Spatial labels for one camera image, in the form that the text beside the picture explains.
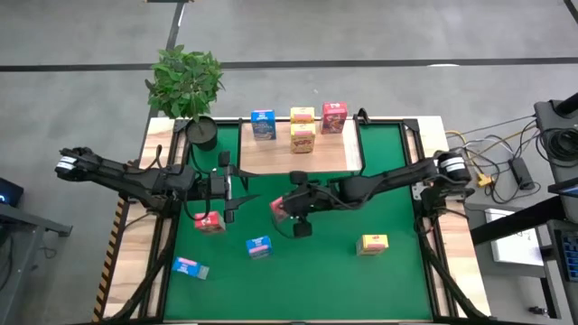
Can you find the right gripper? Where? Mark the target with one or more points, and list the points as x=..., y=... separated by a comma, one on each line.
x=307, y=198

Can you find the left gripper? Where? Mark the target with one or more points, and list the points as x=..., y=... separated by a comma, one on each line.
x=219, y=187

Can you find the red Froot Loops cereal box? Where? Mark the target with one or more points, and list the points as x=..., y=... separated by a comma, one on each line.
x=276, y=210
x=209, y=221
x=334, y=118

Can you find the blue Rice Krispies cereal box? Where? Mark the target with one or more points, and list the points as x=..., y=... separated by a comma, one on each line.
x=263, y=126
x=190, y=267
x=258, y=247

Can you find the yellow Corn Pops cereal box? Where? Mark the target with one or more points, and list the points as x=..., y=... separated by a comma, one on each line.
x=302, y=114
x=302, y=140
x=372, y=244

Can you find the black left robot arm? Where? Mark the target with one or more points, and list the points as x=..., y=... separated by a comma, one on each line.
x=113, y=173

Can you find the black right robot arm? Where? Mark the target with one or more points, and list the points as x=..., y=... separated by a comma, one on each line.
x=384, y=180

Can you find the green table mat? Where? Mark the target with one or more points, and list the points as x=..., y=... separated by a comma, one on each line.
x=316, y=289

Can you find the green plant in black pot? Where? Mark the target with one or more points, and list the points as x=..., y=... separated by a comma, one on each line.
x=185, y=83

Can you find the black clamp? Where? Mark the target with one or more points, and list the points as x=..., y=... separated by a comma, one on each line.
x=361, y=115

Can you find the yellow black hazard tape strip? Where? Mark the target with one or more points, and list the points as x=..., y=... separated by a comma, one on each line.
x=108, y=266

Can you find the grey desk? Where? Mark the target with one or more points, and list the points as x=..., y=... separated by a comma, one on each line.
x=27, y=223

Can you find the white board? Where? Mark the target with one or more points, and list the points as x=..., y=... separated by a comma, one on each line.
x=515, y=244

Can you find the black bar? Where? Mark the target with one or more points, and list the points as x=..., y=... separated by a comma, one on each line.
x=519, y=221

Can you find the black monitor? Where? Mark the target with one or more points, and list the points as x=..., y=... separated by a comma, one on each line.
x=6, y=192

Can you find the black power adapter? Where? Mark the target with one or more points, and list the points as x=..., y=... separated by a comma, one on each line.
x=520, y=173

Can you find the small black object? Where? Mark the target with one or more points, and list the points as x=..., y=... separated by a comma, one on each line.
x=537, y=310

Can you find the grey equipment stand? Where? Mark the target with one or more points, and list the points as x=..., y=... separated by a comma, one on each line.
x=548, y=117

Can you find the dark tablet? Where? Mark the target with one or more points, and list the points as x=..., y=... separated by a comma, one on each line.
x=564, y=188

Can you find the black keyboard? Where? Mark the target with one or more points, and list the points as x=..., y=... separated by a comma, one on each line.
x=571, y=255

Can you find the wooden shelf with black frame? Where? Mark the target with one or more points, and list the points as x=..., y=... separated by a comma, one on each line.
x=329, y=155

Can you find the black table frame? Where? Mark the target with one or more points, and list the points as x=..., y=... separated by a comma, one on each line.
x=411, y=123

